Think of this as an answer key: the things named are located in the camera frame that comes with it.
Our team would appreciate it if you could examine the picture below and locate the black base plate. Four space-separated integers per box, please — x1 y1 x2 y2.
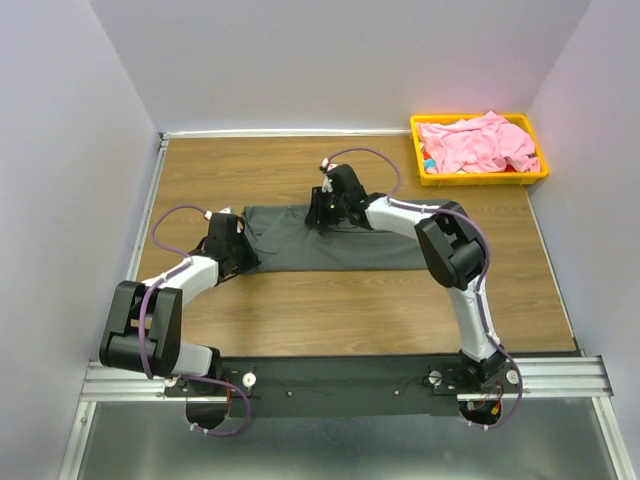
164 354 520 428

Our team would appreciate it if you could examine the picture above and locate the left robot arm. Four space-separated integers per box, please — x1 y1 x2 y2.
99 210 259 395

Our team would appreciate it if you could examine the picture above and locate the grey t shirt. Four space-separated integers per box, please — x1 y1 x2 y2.
242 204 426 273

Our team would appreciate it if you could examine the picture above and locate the pink t shirt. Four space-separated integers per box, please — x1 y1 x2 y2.
416 111 541 175

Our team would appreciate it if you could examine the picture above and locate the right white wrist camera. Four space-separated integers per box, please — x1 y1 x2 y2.
319 158 336 193

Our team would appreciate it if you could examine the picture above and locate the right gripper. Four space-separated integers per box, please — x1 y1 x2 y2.
304 187 348 226

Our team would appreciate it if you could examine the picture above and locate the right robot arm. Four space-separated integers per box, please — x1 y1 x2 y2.
305 161 506 392

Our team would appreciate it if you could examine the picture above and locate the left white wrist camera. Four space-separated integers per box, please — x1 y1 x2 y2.
203 207 233 221

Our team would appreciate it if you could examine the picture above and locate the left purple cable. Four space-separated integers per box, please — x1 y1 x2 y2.
139 203 254 439

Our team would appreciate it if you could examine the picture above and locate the yellow plastic bin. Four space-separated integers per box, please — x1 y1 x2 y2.
410 114 549 186

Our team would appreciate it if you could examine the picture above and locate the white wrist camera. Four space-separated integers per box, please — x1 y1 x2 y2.
203 207 233 221
319 158 336 193

